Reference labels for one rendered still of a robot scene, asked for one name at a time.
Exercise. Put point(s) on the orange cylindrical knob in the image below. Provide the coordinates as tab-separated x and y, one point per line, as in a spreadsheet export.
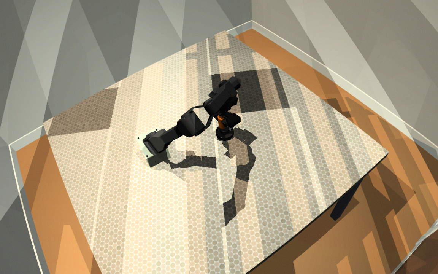
220	118

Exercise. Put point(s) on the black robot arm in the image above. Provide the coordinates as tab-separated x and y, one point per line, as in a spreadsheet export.
190	125

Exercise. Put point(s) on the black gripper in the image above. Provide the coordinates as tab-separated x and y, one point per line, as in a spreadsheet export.
230	119

